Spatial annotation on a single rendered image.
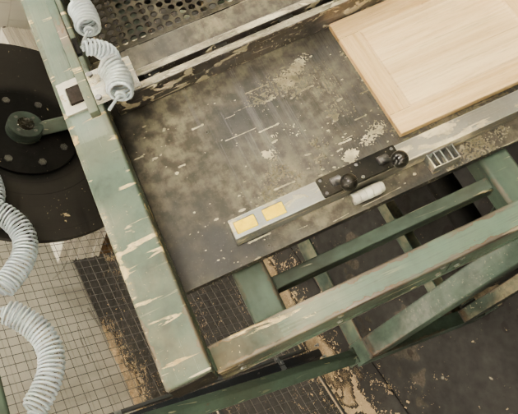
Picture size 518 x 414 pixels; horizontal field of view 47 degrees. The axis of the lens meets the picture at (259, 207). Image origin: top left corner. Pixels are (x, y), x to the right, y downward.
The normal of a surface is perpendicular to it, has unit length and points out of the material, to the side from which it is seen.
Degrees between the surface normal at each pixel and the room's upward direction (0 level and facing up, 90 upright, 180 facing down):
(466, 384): 0
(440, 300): 0
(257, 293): 54
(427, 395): 0
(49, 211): 90
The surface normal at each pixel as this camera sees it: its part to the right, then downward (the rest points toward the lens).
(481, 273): -0.78, 0.10
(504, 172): -0.08, -0.40
